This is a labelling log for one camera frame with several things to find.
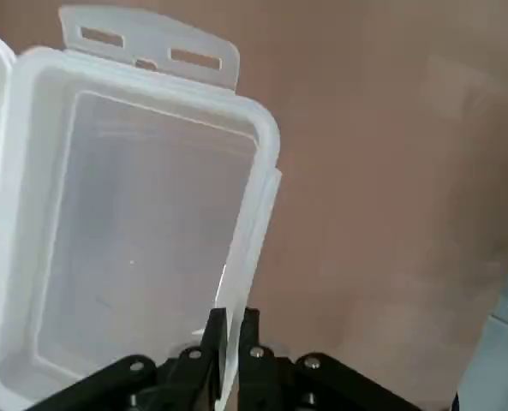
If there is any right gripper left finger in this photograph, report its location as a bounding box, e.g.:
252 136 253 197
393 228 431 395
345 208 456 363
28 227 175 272
24 307 229 411

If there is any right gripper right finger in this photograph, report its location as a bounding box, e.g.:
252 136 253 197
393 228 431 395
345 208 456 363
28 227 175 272
236 307 456 411

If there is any translucent plastic box lid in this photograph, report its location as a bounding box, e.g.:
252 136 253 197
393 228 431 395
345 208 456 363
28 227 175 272
0 4 284 411

